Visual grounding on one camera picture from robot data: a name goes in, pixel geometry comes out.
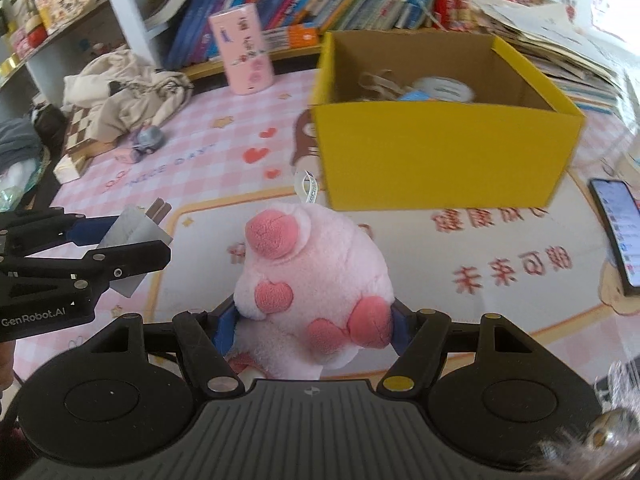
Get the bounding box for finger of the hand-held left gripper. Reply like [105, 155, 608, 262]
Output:
[0, 240, 172, 293]
[0, 209, 121, 261]

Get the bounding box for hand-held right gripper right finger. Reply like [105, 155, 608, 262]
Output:
[377, 297, 543, 393]

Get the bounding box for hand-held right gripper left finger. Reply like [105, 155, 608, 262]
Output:
[82, 295, 241, 395]

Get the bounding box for small off-white box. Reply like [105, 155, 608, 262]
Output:
[97, 199, 174, 298]

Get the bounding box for pink plush paw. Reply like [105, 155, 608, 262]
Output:
[224, 167, 397, 381]

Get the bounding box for yellow cardboard box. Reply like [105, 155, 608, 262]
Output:
[309, 30, 587, 212]

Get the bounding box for pearl hair accessory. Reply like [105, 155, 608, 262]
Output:
[357, 71, 403, 98]

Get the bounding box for cream small box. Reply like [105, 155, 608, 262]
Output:
[53, 152, 86, 184]

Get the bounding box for translucent plastic bag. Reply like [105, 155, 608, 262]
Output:
[0, 157, 51, 211]

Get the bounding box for wooden chessboard box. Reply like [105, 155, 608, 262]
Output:
[60, 105, 118, 176]

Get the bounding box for grey blue toy car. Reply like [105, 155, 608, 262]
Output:
[129, 125, 167, 156]

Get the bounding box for pink checked desk mat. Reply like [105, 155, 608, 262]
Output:
[10, 67, 640, 411]

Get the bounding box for grey folded clothes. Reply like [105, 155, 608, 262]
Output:
[0, 117, 43, 173]

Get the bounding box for dark brown bag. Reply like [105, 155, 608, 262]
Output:
[31, 105, 68, 136]

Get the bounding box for beige hoodie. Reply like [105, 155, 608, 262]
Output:
[62, 49, 195, 143]

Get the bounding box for beige fluffy pompom charm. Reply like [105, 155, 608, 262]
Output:
[537, 355, 640, 480]

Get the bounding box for pink sticker-covered cylinder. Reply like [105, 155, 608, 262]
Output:
[207, 4, 274, 96]

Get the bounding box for black smartphone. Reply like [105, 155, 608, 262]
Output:
[587, 178, 640, 297]

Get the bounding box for stack of papers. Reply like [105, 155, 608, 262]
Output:
[467, 0, 640, 121]

